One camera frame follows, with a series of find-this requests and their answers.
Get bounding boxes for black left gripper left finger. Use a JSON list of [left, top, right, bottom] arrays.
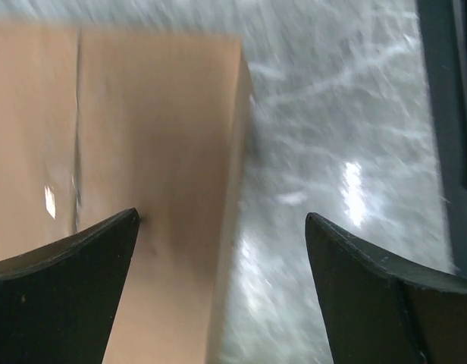
[[0, 209, 139, 363]]

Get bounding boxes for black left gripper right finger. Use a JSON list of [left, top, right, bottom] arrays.
[[305, 213, 467, 363]]

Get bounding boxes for plain taped cardboard box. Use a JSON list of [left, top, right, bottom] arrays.
[[0, 21, 252, 363]]

